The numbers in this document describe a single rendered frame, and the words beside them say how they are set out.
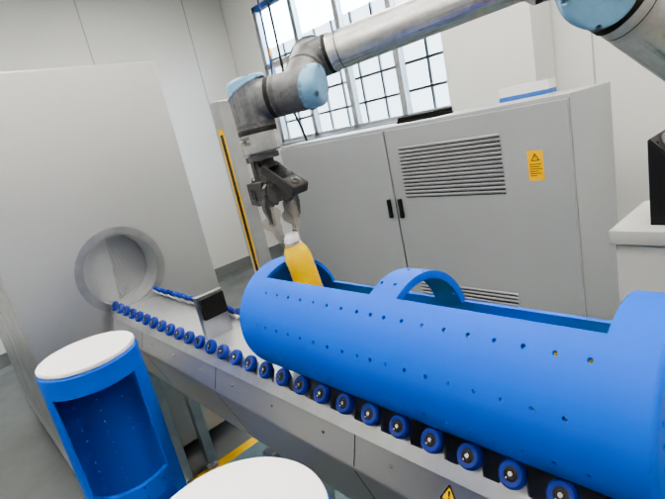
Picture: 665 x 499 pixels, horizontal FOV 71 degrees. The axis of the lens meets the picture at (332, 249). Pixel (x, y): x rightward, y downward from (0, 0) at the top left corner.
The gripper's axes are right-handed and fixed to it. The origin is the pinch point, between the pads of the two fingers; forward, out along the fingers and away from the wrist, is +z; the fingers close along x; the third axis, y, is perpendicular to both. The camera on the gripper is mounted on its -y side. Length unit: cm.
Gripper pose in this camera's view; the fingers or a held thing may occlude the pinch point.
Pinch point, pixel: (289, 235)
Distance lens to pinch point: 112.8
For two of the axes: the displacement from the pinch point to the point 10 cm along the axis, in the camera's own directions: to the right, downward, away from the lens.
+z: 2.2, 9.4, 2.5
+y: -6.7, -0.4, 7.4
